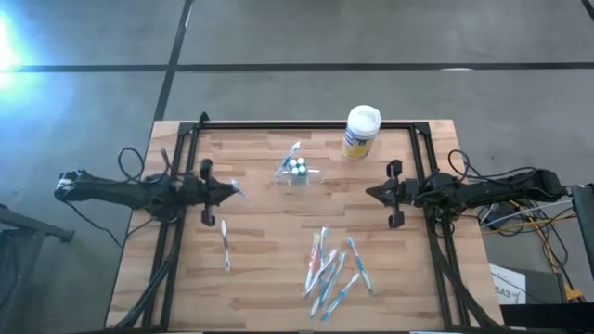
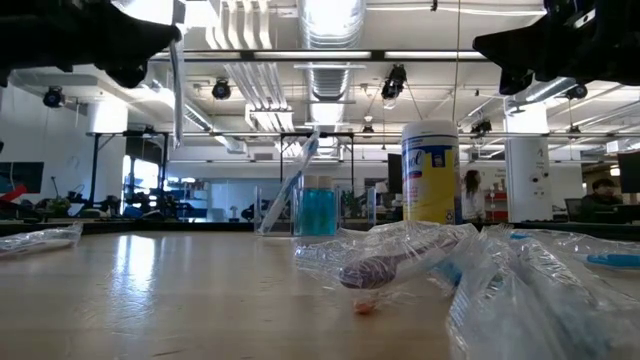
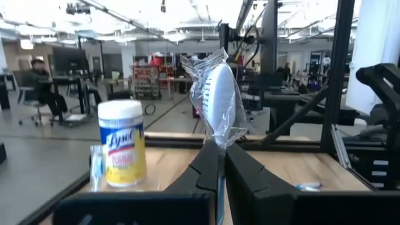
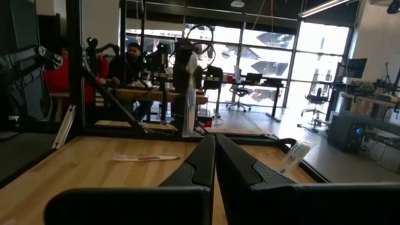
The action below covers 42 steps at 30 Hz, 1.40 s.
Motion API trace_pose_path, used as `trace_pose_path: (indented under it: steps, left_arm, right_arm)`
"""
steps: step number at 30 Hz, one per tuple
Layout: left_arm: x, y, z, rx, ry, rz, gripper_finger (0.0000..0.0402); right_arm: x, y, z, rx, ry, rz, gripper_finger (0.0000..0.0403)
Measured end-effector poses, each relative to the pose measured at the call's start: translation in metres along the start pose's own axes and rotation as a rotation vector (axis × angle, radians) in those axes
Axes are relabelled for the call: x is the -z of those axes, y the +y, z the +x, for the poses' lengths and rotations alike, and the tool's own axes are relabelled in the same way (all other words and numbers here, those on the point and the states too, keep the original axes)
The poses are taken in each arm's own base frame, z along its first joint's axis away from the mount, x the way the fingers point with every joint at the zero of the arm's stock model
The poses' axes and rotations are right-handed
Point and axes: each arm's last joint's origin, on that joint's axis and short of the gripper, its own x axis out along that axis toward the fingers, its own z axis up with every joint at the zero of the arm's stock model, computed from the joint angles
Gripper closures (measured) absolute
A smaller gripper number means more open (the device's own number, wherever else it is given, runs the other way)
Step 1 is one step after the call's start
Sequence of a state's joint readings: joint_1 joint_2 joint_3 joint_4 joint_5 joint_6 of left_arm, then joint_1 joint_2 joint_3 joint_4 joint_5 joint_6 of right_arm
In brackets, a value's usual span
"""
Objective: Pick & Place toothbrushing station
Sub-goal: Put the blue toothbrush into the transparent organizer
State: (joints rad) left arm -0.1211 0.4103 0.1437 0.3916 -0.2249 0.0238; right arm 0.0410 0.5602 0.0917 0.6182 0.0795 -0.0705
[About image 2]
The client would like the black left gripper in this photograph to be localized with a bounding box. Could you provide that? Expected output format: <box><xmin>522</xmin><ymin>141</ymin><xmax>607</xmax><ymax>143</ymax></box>
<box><xmin>28</xmin><ymin>0</ymin><xmax>183</xmax><ymax>90</ymax></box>

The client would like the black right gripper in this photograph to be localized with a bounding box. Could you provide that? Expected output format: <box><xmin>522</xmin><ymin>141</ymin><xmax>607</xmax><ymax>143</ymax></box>
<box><xmin>471</xmin><ymin>0</ymin><xmax>620</xmax><ymax>97</ymax></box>

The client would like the clear plastic organizer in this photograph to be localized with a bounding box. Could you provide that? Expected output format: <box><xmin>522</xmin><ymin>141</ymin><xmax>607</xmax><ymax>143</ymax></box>
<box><xmin>253</xmin><ymin>183</ymin><xmax>379</xmax><ymax>237</ymax></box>

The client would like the purple toothbrush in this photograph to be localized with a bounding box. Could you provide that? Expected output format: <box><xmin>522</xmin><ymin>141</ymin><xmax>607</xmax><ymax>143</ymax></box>
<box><xmin>294</xmin><ymin>222</ymin><xmax>479</xmax><ymax>301</ymax></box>
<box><xmin>0</xmin><ymin>222</ymin><xmax>84</xmax><ymax>259</ymax></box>

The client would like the small teal mouthwash bottle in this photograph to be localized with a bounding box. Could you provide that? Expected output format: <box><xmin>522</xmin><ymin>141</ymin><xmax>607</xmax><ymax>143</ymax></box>
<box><xmin>294</xmin><ymin>174</ymin><xmax>321</xmax><ymax>236</ymax></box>
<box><xmin>317</xmin><ymin>175</ymin><xmax>338</xmax><ymax>236</ymax></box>

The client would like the white pillar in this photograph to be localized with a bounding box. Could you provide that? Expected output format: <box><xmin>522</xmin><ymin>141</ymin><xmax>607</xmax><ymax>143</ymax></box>
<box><xmin>503</xmin><ymin>102</ymin><xmax>554</xmax><ymax>224</ymax></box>

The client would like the person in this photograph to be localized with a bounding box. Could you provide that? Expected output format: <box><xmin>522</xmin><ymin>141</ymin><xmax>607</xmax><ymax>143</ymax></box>
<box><xmin>579</xmin><ymin>178</ymin><xmax>624</xmax><ymax>224</ymax></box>
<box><xmin>462</xmin><ymin>169</ymin><xmax>484</xmax><ymax>222</ymax></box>

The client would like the yellow white wipes canister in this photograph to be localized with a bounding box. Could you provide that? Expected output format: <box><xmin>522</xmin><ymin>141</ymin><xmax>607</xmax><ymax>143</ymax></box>
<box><xmin>401</xmin><ymin>119</ymin><xmax>462</xmax><ymax>227</ymax></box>

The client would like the black monitor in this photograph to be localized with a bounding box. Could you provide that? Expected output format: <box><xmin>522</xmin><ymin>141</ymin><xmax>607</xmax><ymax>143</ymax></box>
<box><xmin>387</xmin><ymin>153</ymin><xmax>404</xmax><ymax>195</ymax></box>
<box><xmin>617</xmin><ymin>151</ymin><xmax>640</xmax><ymax>195</ymax></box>

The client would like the red shelf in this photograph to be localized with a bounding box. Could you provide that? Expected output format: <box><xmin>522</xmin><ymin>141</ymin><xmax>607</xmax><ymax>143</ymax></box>
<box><xmin>482</xmin><ymin>188</ymin><xmax>509</xmax><ymax>224</ymax></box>

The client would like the green plant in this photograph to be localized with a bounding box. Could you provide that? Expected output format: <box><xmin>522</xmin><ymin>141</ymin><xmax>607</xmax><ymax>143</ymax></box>
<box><xmin>47</xmin><ymin>196</ymin><xmax>73</xmax><ymax>217</ymax></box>

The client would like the silver slanted ceiling duct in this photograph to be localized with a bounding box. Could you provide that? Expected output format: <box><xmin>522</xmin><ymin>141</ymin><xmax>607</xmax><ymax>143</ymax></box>
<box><xmin>522</xmin><ymin>74</ymin><xmax>581</xmax><ymax>104</ymax></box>

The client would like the black background rig frame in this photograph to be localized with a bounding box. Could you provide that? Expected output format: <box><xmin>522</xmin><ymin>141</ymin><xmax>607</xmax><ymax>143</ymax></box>
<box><xmin>277</xmin><ymin>131</ymin><xmax>357</xmax><ymax>201</ymax></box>
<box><xmin>85</xmin><ymin>130</ymin><xmax>171</xmax><ymax>214</ymax></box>

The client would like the black frame light bar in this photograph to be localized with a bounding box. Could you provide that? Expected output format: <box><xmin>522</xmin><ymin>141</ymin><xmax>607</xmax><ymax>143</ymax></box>
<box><xmin>147</xmin><ymin>48</ymin><xmax>501</xmax><ymax>64</ymax></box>

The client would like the dark wall monitor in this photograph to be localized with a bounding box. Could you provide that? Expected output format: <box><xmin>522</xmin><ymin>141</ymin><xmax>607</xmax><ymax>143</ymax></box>
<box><xmin>0</xmin><ymin>161</ymin><xmax>45</xmax><ymax>195</ymax></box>

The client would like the black aluminium table frame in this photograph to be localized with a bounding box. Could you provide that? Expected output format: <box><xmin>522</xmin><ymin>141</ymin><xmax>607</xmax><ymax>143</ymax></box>
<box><xmin>0</xmin><ymin>218</ymin><xmax>640</xmax><ymax>241</ymax></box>

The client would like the silver round ceiling duct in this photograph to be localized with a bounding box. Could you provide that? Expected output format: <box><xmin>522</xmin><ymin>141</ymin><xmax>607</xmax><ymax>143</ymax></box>
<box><xmin>297</xmin><ymin>0</ymin><xmax>366</xmax><ymax>101</ymax></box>

